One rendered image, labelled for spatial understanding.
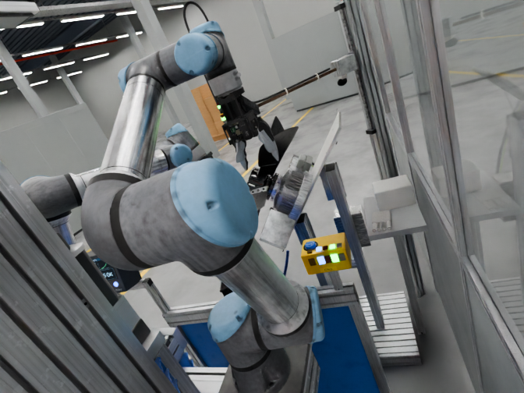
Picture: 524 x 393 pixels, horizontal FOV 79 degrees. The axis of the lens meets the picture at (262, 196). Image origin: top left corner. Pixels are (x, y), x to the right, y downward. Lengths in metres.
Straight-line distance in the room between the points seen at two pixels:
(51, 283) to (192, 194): 0.34
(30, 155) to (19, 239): 6.69
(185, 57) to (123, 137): 0.21
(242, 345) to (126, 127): 0.50
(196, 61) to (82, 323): 0.51
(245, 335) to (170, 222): 0.43
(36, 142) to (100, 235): 6.96
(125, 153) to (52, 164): 6.86
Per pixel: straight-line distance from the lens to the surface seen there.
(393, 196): 1.62
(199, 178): 0.36
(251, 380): 0.85
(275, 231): 1.49
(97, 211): 0.44
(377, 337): 2.13
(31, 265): 0.62
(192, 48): 0.67
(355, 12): 1.68
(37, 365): 0.63
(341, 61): 1.61
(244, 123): 0.77
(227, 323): 0.73
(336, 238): 1.17
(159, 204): 0.38
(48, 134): 7.50
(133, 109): 0.62
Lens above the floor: 1.73
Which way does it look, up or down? 23 degrees down
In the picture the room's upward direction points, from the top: 23 degrees counter-clockwise
